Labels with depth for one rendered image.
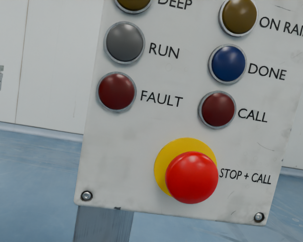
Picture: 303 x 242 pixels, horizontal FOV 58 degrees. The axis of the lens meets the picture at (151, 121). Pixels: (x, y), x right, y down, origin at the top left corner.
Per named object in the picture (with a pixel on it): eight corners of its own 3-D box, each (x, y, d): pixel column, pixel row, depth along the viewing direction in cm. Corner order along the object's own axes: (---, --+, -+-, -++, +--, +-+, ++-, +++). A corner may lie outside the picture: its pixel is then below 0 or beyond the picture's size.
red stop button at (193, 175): (215, 211, 20) (227, 159, 20) (162, 205, 20) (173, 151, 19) (198, 186, 25) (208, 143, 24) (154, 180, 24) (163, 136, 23)
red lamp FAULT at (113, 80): (132, 114, 20) (138, 77, 20) (94, 107, 20) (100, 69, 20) (131, 112, 21) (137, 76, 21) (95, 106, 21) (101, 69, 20)
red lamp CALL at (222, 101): (232, 130, 22) (240, 96, 21) (199, 125, 21) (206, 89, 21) (228, 128, 22) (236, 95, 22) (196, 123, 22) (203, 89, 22)
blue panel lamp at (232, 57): (243, 85, 21) (251, 48, 21) (208, 78, 21) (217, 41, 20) (238, 84, 22) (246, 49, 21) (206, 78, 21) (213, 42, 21)
